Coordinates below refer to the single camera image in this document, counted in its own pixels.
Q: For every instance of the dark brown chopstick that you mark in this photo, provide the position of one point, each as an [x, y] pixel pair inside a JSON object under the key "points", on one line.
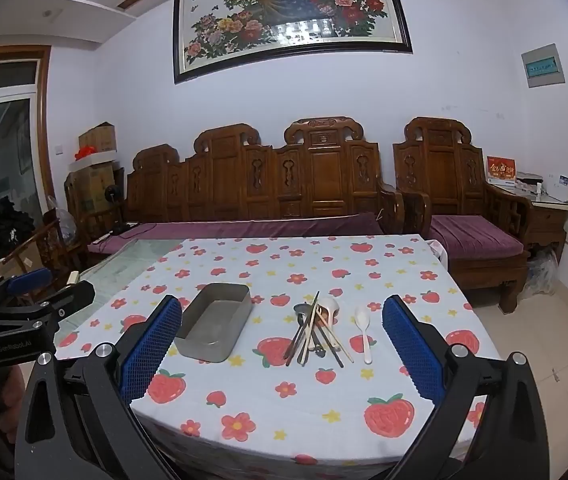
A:
{"points": [[335, 354], [294, 342]]}

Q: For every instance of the carved wooden armchair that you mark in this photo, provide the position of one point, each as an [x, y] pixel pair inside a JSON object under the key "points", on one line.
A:
{"points": [[439, 170]]}

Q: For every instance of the carved wooden sofa bench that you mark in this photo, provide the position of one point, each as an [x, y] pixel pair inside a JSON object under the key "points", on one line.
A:
{"points": [[324, 175]]}

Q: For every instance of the white speckled ladle spoon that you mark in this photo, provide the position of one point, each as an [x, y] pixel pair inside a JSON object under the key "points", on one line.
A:
{"points": [[327, 308]]}

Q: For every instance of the light wooden chopstick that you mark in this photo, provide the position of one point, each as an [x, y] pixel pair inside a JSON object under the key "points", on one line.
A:
{"points": [[314, 302], [345, 351]]}

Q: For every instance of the black power adapter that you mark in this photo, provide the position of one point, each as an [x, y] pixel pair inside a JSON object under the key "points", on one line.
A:
{"points": [[123, 229]]}

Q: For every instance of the clear plastic bags heap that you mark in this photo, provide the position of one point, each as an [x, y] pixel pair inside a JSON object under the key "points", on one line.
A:
{"points": [[541, 275]]}

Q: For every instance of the small brown cardboard box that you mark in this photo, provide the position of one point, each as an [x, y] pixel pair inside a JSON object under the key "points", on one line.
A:
{"points": [[98, 137]]}

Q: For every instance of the long purple sofa cushion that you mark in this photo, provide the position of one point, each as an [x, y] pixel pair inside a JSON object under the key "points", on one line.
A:
{"points": [[264, 229]]}

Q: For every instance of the grey wall electrical panel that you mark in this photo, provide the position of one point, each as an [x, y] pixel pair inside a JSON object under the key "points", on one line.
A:
{"points": [[543, 66]]}

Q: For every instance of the strawberry flower print tablecloth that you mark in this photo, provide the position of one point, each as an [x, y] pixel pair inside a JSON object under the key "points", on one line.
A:
{"points": [[264, 270]]}

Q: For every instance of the square purple armchair cushion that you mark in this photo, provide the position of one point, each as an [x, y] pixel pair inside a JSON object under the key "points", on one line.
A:
{"points": [[469, 237]]}

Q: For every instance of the red crumpled item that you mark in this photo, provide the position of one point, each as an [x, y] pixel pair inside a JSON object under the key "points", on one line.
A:
{"points": [[86, 152]]}

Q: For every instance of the crumpled clear plastic bag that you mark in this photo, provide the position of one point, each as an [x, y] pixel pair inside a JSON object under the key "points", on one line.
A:
{"points": [[64, 222]]}

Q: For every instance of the wooden side chair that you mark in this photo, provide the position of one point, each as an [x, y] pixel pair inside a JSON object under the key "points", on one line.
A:
{"points": [[44, 252]]}

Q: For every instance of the black standing fan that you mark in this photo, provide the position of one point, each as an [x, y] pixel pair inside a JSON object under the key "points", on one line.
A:
{"points": [[114, 195]]}

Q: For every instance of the white device box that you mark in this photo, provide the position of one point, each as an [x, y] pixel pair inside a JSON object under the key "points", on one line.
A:
{"points": [[559, 187]]}

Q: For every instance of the framed peacock flower painting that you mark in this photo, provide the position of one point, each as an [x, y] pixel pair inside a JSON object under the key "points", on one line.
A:
{"points": [[289, 10]]}

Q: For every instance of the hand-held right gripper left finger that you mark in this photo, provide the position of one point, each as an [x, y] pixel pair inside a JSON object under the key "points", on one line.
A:
{"points": [[149, 350]]}

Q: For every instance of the small white plastic spoon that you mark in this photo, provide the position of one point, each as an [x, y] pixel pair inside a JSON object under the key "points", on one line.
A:
{"points": [[362, 317]]}

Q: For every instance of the wooden side table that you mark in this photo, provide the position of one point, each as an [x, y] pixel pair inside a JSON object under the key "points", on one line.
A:
{"points": [[546, 225]]}

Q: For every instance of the flat white box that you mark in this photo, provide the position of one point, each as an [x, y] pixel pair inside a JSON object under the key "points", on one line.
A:
{"points": [[94, 160]]}

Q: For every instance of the cream block with black band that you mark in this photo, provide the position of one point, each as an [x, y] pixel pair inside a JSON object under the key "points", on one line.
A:
{"points": [[73, 279]]}

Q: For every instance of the wooden door frame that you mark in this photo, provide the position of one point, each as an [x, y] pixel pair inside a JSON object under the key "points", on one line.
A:
{"points": [[44, 110]]}

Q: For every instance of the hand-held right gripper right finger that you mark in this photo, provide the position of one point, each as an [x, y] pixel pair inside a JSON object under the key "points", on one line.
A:
{"points": [[411, 355]]}

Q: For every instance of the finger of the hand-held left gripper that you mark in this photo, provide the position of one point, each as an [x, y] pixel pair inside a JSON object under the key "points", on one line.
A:
{"points": [[71, 296], [29, 280]]}

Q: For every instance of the pile of black clothes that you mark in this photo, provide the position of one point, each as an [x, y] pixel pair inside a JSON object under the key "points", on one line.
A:
{"points": [[1, 230]]}

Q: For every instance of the rectangular metal tin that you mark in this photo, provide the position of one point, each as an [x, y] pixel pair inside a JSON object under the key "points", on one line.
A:
{"points": [[214, 349]]}

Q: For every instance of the large brown cardboard box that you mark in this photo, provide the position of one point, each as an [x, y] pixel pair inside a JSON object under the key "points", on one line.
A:
{"points": [[91, 190]]}

